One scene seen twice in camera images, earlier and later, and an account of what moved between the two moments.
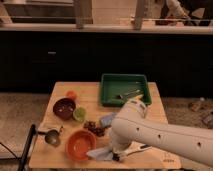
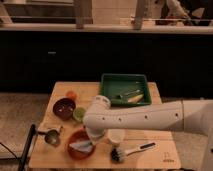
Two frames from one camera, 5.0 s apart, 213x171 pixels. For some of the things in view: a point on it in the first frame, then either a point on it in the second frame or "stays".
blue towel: [101, 154] → [84, 145]
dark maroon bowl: [63, 108] stays
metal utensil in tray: [119, 96] stays
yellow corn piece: [138, 97] stays
